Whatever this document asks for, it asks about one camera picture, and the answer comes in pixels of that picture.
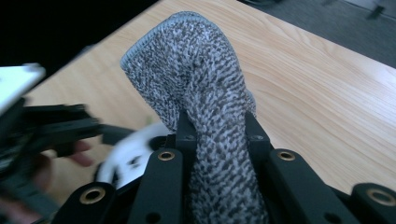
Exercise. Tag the black and white panda plush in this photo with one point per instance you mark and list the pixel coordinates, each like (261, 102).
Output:
(130, 152)

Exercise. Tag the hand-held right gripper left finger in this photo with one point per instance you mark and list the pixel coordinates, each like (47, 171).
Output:
(186, 130)

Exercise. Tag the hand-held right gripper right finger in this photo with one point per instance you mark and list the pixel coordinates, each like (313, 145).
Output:
(257, 137)

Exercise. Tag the grey speckled knitted cloth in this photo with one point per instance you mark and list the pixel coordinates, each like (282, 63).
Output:
(193, 62)

